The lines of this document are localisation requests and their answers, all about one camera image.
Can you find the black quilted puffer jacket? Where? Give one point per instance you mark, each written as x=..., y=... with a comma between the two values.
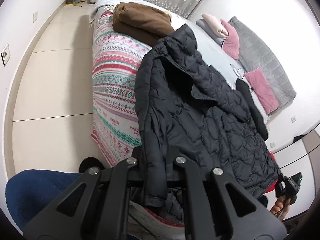
x=183, y=103

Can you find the grey quilted headboard cushion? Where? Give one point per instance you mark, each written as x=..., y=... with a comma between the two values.
x=254, y=53

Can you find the folded grey-blue blanket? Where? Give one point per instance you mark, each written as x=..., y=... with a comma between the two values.
x=202, y=24

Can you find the small white wall outlet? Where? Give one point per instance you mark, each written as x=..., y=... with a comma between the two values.
x=293, y=119

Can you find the blue trouser leg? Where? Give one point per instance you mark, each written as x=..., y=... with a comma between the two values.
x=30, y=191

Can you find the folded brown fleece coat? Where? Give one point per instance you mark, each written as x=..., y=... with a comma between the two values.
x=143, y=23

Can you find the pink pillow near headboard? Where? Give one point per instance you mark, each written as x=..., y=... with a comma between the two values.
x=231, y=44

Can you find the folded beige blanket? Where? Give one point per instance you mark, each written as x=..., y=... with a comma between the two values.
x=215, y=25

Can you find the folded black garment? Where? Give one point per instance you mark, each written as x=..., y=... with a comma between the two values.
x=244, y=89

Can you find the patterned pink green bedspread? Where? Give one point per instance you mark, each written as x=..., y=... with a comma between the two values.
x=116, y=59

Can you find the white wall switch plate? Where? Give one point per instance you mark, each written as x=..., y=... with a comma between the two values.
x=5, y=54

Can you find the grey bed sheet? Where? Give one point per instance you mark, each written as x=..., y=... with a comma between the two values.
x=212, y=53

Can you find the person's right hand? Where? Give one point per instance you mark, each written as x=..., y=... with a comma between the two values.
x=281, y=207

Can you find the pink pillow lower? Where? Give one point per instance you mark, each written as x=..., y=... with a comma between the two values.
x=263, y=90

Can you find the white wall socket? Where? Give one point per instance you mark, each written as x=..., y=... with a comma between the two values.
x=35, y=16

